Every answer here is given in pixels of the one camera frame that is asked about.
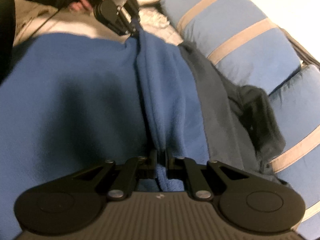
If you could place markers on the large blue striped pillow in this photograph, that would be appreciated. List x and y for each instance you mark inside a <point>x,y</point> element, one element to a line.
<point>297,110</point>

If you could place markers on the quilted beige bedspread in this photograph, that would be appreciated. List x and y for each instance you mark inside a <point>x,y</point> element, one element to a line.
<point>62,25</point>

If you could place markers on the small blue striped pillow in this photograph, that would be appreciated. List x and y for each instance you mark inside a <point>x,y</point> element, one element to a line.
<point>237,22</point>

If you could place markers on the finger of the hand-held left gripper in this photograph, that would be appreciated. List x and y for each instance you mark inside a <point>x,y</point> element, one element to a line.
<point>123,23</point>
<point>133,7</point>

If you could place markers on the white lace-trimmed quilt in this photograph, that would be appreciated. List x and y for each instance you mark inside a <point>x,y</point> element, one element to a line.
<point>152,17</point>

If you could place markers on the dark bed frame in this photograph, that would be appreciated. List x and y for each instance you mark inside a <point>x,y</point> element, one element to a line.
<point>305,52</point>

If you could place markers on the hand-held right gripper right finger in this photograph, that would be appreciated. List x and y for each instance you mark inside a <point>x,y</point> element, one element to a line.
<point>170,162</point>

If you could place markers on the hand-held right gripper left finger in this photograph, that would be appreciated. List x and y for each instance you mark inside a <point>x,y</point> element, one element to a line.
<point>153,161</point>

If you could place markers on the blue fleece jacket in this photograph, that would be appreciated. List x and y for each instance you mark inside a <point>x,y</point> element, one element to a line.
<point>87,92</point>

